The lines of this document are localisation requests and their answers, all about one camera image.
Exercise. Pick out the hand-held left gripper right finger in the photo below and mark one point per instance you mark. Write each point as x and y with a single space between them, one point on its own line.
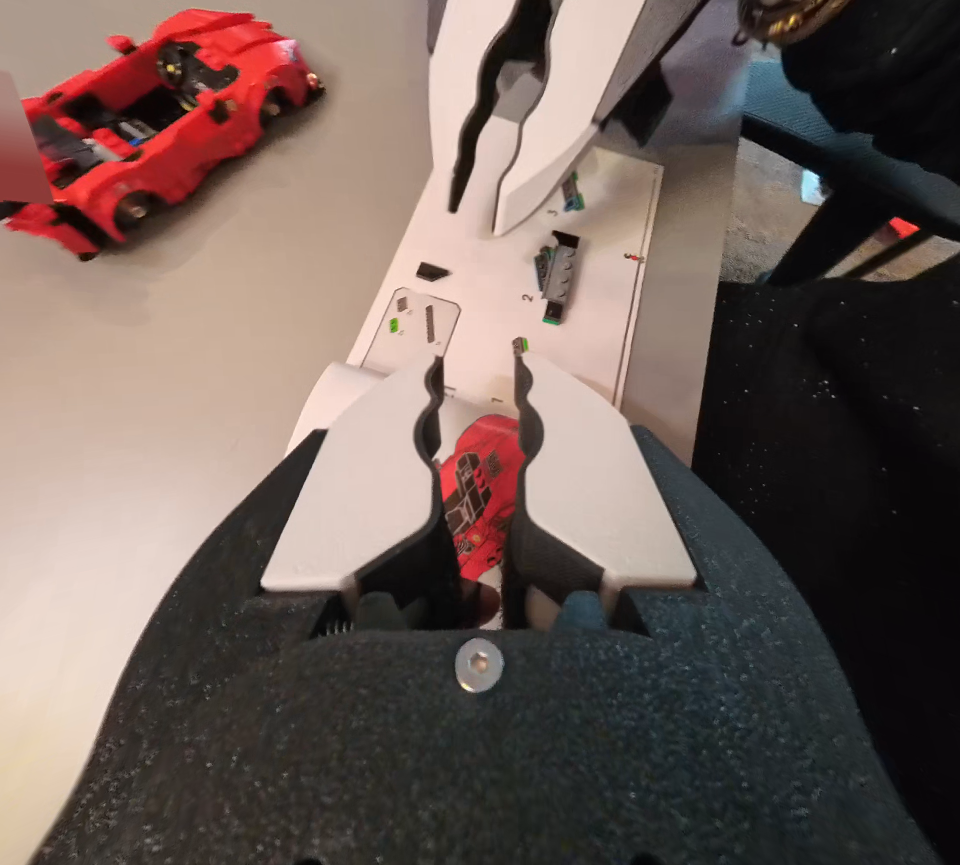
600 497

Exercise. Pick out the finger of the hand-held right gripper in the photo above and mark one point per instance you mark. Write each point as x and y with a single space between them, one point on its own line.
472 40
585 77

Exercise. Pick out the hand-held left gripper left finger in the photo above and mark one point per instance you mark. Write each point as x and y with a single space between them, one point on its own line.
352 490

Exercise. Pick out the dark grey lego plate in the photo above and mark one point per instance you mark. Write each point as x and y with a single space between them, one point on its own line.
562 276

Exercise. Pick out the person's right forearm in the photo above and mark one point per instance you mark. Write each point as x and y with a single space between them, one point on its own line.
892 55

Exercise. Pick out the lego instruction booklet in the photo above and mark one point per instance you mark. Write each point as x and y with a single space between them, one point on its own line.
480 265

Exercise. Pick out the small black lego piece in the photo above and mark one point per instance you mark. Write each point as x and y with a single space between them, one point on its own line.
432 272

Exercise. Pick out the red lego car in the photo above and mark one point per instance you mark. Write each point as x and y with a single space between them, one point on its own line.
180 122

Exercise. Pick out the person's black clothing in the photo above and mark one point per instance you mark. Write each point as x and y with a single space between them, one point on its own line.
825 542

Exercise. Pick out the black office chair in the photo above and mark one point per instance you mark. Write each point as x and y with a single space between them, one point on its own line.
847 182

